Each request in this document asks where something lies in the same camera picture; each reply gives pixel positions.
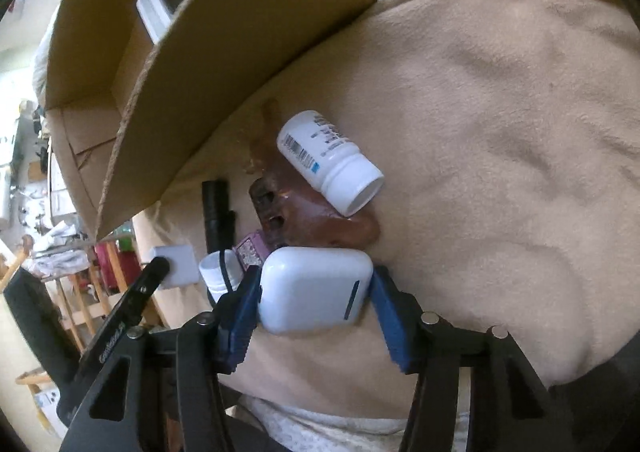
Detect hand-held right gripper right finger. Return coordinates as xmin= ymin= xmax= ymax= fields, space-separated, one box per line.
xmin=372 ymin=264 xmax=576 ymax=452

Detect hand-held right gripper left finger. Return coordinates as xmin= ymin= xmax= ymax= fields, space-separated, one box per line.
xmin=60 ymin=264 xmax=263 ymax=452

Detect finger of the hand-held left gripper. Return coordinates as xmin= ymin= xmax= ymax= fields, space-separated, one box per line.
xmin=77 ymin=257 xmax=171 ymax=373

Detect white square power adapter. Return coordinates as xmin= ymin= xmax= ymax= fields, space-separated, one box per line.
xmin=150 ymin=244 xmax=197 ymax=289

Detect small pink box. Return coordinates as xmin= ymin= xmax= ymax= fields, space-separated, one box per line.
xmin=234 ymin=230 xmax=266 ymax=273

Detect white earbud case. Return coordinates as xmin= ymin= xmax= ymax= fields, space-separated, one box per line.
xmin=259 ymin=246 xmax=375 ymax=337

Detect black cylinder flashlight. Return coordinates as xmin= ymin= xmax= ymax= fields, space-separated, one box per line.
xmin=201 ymin=178 xmax=237 ymax=253

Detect cardboard box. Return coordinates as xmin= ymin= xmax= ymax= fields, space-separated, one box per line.
xmin=44 ymin=0 xmax=378 ymax=240

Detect red bag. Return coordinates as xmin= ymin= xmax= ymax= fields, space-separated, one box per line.
xmin=95 ymin=241 xmax=136 ymax=293

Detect wooden chair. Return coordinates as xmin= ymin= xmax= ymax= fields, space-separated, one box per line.
xmin=0 ymin=242 xmax=161 ymax=383

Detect small white bottle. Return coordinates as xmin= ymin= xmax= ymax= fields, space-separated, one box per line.
xmin=199 ymin=249 xmax=246 ymax=303

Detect white dotted quilt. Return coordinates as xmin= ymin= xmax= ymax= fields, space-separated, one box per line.
xmin=235 ymin=392 xmax=471 ymax=452

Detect white pill bottle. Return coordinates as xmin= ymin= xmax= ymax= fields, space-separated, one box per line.
xmin=276 ymin=110 xmax=385 ymax=218

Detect grey clothing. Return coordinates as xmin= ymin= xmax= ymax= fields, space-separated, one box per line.
xmin=550 ymin=342 xmax=640 ymax=452

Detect beige blanket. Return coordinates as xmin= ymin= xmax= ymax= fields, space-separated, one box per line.
xmin=45 ymin=0 xmax=640 ymax=420

